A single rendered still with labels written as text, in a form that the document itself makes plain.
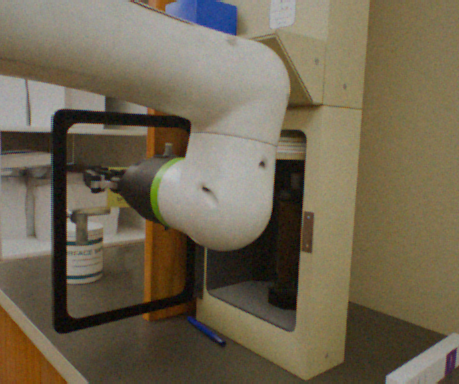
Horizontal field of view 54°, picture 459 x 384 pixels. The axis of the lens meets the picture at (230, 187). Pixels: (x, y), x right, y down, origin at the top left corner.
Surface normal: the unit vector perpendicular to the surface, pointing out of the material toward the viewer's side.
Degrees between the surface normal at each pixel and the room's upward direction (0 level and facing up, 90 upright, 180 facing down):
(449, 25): 90
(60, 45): 119
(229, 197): 79
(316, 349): 90
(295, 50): 90
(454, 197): 90
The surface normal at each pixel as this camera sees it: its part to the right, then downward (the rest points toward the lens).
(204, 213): -0.33, 0.20
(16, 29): 0.54, 0.56
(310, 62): 0.65, 0.11
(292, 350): -0.76, 0.04
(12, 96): 0.22, 0.19
